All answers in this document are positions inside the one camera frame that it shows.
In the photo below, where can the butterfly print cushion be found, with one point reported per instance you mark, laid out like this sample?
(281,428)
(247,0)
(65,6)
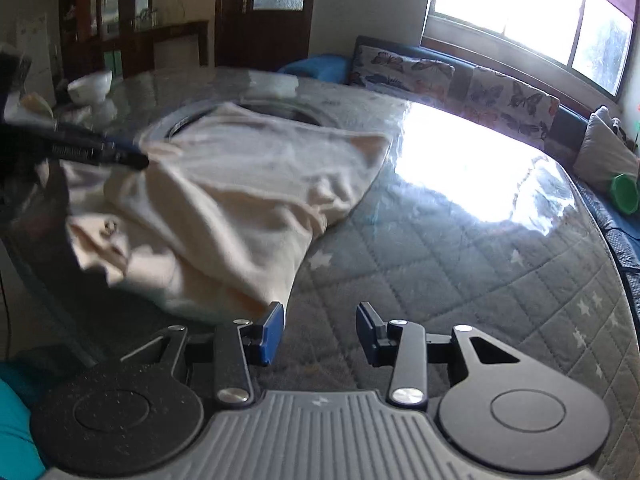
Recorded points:
(400,75)
(510,105)

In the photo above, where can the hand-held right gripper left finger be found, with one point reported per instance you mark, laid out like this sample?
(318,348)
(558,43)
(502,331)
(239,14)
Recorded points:
(272,335)

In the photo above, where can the window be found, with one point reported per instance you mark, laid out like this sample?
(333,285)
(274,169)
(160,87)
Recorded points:
(525,5)

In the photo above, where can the white bowl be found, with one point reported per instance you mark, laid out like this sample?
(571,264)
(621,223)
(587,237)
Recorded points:
(90,87)

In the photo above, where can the cream garment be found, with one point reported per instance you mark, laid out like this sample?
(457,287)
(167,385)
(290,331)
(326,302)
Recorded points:
(225,200)

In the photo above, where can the dark wooden side table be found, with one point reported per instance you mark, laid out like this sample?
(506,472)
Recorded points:
(165,35)

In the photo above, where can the blue sofa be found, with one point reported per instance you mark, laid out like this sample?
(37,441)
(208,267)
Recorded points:
(320,66)

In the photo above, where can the round black induction cooktop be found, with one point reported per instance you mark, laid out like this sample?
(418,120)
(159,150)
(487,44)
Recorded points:
(280,110)

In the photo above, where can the grey pillow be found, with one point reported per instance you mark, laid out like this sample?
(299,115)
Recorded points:
(602,155)

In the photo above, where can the green plastic basket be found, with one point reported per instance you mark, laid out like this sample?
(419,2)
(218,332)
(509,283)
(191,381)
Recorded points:
(625,194)

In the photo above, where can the teal cloth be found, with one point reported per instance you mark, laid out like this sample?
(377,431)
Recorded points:
(17,420)

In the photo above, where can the dark wooden glass cabinet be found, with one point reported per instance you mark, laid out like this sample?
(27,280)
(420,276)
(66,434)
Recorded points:
(100,10)

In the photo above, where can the dark wooden door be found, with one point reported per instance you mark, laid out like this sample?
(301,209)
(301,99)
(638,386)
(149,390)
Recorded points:
(260,35)

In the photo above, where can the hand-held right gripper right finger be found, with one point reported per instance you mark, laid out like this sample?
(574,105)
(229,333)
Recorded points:
(369,335)

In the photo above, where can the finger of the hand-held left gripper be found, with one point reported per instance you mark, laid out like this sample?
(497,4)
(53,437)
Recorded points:
(115,157)
(120,144)

